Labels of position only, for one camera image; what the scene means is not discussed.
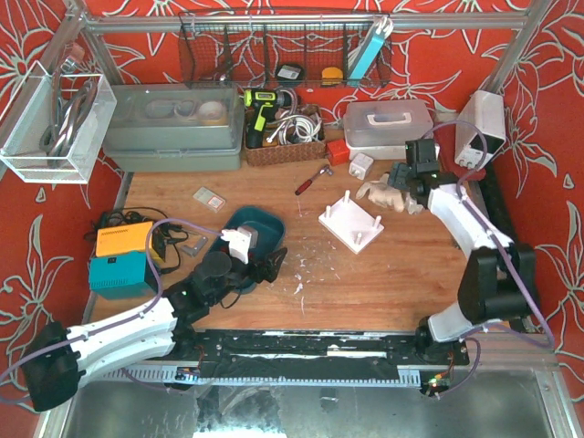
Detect beige work glove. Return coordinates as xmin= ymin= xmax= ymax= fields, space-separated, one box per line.
xmin=356 ymin=181 xmax=423 ymax=214

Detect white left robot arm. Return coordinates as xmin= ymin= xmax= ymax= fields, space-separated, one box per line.
xmin=19 ymin=247 xmax=287 ymax=412

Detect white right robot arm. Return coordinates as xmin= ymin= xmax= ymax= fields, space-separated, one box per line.
xmin=389 ymin=139 xmax=539 ymax=350

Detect teal plastic tray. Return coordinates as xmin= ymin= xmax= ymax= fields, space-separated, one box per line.
xmin=222 ymin=205 xmax=286 ymax=266

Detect white cube power socket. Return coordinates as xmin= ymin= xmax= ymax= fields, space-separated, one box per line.
xmin=349 ymin=152 xmax=374 ymax=181

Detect white plastic storage box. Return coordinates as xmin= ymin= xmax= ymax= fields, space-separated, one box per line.
xmin=343 ymin=99 xmax=433 ymax=160

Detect small clear packet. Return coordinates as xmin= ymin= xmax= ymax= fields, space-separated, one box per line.
xmin=193 ymin=186 xmax=226 ymax=213

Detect orange cube adapter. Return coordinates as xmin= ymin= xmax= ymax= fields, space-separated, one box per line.
xmin=326 ymin=139 xmax=350 ymax=166

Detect teal electronics box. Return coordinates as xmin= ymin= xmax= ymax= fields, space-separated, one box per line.
xmin=89 ymin=251 xmax=157 ymax=300

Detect yellow electronics box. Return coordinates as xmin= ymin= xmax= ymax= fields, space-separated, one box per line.
xmin=96 ymin=221 xmax=166 ymax=264

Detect white bench power supply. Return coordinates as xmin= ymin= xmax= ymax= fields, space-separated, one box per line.
xmin=454 ymin=90 xmax=506 ymax=169

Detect woven wicker basket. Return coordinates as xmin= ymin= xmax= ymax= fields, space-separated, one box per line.
xmin=242 ymin=104 xmax=326 ymax=166

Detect yellow tape measure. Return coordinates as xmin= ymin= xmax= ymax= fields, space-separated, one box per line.
xmin=321 ymin=67 xmax=344 ymax=88

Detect blue white box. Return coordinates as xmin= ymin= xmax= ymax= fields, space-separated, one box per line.
xmin=347 ymin=16 xmax=394 ymax=87

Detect grey plastic storage bin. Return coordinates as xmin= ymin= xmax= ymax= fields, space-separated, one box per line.
xmin=102 ymin=84 xmax=245 ymax=172

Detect clear acrylic box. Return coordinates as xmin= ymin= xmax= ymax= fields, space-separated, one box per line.
xmin=1 ymin=62 xmax=117 ymax=184

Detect metal corner bracket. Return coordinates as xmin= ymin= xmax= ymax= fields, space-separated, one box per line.
xmin=181 ymin=234 xmax=208 ymax=257

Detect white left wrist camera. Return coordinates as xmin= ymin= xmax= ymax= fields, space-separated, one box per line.
xmin=221 ymin=225 xmax=259 ymax=265

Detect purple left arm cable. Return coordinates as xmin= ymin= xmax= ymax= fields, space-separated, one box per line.
xmin=0 ymin=217 xmax=229 ymax=407

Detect white peg base plate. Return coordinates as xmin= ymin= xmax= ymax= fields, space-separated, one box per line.
xmin=318 ymin=190 xmax=384 ymax=255

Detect white coiled cable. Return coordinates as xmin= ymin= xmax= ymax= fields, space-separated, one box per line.
xmin=268 ymin=113 xmax=323 ymax=146

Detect green yellow cordless drill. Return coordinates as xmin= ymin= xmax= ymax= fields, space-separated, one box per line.
xmin=244 ymin=89 xmax=295 ymax=149

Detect black wire wall basket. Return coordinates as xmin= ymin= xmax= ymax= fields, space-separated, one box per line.
xmin=178 ymin=7 xmax=391 ymax=89

